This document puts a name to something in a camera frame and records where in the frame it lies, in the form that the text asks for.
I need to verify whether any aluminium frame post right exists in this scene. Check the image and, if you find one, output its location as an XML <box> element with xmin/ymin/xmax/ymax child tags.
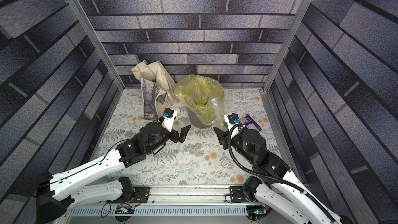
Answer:
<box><xmin>263</xmin><ymin>0</ymin><xmax>312</xmax><ymax>92</ymax></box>

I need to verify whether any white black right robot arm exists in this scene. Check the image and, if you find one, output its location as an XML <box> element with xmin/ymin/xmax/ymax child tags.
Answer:
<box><xmin>214</xmin><ymin>124</ymin><xmax>352</xmax><ymax>224</ymax></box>

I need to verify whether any aluminium frame post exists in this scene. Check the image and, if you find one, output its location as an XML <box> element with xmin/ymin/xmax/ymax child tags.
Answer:
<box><xmin>263</xmin><ymin>0</ymin><xmax>312</xmax><ymax>92</ymax></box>
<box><xmin>66</xmin><ymin>0</ymin><xmax>125</xmax><ymax>91</ymax></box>

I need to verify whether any green circuit board right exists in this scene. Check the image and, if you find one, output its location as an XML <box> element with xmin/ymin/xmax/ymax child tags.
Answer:
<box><xmin>246</xmin><ymin>205</ymin><xmax>268</xmax><ymax>222</ymax></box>

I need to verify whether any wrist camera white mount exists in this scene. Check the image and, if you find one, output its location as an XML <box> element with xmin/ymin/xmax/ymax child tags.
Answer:
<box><xmin>159</xmin><ymin>108</ymin><xmax>178</xmax><ymax>132</ymax></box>
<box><xmin>224</xmin><ymin>113</ymin><xmax>241</xmax><ymax>138</ymax></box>

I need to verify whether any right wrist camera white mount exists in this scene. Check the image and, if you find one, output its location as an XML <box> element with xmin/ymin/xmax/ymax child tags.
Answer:
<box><xmin>224</xmin><ymin>113</ymin><xmax>241</xmax><ymax>138</ymax></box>

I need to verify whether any aluminium frame post left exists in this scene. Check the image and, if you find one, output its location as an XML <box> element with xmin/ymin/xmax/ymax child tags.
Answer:
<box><xmin>66</xmin><ymin>0</ymin><xmax>125</xmax><ymax>91</ymax></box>

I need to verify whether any black corrugated cable conduit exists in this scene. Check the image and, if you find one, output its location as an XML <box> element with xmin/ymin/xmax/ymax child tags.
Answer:
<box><xmin>227</xmin><ymin>124</ymin><xmax>338</xmax><ymax>224</ymax></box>

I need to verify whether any beige printed tote bag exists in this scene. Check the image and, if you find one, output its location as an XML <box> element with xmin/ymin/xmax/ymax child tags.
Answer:
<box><xmin>132</xmin><ymin>61</ymin><xmax>176</xmax><ymax>120</ymax></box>

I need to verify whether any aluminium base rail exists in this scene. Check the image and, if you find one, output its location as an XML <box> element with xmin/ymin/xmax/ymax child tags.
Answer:
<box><xmin>69</xmin><ymin>184</ymin><xmax>271</xmax><ymax>217</ymax></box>

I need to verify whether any green circuit board left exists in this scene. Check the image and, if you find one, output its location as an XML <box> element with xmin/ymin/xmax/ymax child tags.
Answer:
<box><xmin>115</xmin><ymin>205</ymin><xmax>135</xmax><ymax>215</ymax></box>

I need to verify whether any green circuit board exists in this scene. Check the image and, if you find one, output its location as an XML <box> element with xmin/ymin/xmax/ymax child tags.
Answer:
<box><xmin>115</xmin><ymin>205</ymin><xmax>135</xmax><ymax>215</ymax></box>
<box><xmin>246</xmin><ymin>205</ymin><xmax>268</xmax><ymax>222</ymax></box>

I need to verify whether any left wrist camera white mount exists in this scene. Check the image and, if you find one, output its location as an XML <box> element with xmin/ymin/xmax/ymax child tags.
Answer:
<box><xmin>159</xmin><ymin>108</ymin><xmax>178</xmax><ymax>132</ymax></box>

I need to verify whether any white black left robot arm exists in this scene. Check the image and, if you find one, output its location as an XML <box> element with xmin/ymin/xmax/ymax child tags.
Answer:
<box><xmin>36</xmin><ymin>122</ymin><xmax>191</xmax><ymax>224</ymax></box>

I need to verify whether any purple packet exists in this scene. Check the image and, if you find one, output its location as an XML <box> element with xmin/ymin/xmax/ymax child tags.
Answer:
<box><xmin>244</xmin><ymin>115</ymin><xmax>262</xmax><ymax>132</ymax></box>

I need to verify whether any grey trash bin base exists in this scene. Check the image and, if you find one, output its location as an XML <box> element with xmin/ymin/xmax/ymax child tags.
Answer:
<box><xmin>187</xmin><ymin>108</ymin><xmax>211</xmax><ymax>129</ymax></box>

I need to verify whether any yellow plastic trash bag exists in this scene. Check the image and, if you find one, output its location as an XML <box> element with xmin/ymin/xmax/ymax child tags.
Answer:
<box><xmin>174</xmin><ymin>75</ymin><xmax>225</xmax><ymax>125</ymax></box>

